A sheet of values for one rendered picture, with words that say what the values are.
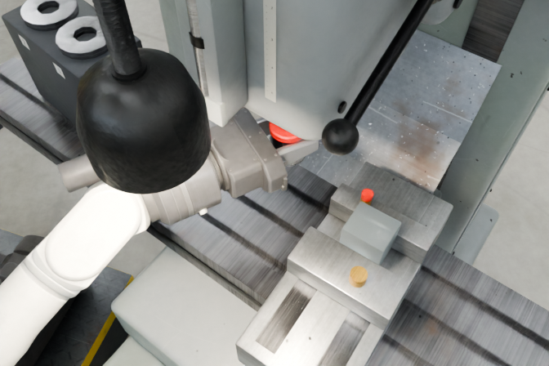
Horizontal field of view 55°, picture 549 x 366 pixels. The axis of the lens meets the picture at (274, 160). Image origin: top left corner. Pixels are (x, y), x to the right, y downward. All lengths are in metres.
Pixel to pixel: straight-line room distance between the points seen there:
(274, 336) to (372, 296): 0.13
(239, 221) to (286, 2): 0.52
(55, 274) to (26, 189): 1.68
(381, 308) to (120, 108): 0.49
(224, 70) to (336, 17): 0.11
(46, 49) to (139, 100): 0.65
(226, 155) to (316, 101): 0.20
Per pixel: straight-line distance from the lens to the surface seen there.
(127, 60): 0.27
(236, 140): 0.64
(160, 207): 0.60
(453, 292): 0.86
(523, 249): 2.12
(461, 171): 1.13
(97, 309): 1.47
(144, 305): 0.91
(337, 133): 0.41
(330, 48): 0.41
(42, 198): 2.22
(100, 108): 0.28
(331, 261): 0.71
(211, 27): 0.41
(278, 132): 0.65
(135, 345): 1.02
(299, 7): 0.39
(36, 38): 0.94
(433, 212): 0.82
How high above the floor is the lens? 1.71
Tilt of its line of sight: 53 degrees down
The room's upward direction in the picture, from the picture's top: straight up
